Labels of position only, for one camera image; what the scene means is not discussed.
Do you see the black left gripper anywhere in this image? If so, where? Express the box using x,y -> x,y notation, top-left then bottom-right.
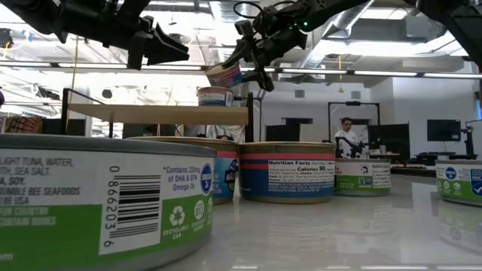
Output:
81,0 -> 191,71

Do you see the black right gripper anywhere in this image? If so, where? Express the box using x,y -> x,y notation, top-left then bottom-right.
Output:
221,14 -> 308,93

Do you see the green label tuna can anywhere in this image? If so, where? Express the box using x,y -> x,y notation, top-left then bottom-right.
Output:
334,157 -> 393,198
435,159 -> 482,209
0,133 -> 218,271

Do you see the long ceiling light strip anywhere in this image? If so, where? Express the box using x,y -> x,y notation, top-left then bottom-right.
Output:
0,59 -> 482,80

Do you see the black partition panel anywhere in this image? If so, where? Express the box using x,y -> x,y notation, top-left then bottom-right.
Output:
265,117 -> 314,144

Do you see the red patterned cloth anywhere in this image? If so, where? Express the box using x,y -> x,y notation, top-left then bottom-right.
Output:
4,115 -> 44,136

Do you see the black equipment stand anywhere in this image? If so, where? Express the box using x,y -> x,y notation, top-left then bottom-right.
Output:
459,126 -> 480,162

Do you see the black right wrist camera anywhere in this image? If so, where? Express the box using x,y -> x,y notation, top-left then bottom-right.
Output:
234,19 -> 254,38

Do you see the corrugated silver air duct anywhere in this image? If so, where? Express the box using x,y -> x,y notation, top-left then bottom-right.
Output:
209,0 -> 250,98

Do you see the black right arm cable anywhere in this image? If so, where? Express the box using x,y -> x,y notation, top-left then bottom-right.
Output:
232,0 -> 299,20

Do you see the wooden shelf with black frame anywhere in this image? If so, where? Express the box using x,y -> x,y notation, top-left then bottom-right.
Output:
59,88 -> 255,145

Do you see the smooth silver air duct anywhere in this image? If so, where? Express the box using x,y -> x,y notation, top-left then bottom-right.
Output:
300,0 -> 377,71

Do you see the hanging cord with cone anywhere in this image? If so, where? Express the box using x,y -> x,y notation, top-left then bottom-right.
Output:
337,54 -> 345,94

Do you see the black station frame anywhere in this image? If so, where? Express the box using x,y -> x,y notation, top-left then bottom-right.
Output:
327,100 -> 381,144

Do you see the black aluminium table frame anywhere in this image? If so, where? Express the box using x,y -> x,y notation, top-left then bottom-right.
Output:
391,165 -> 437,177

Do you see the black wall monitor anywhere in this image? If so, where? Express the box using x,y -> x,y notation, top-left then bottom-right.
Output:
426,119 -> 462,143

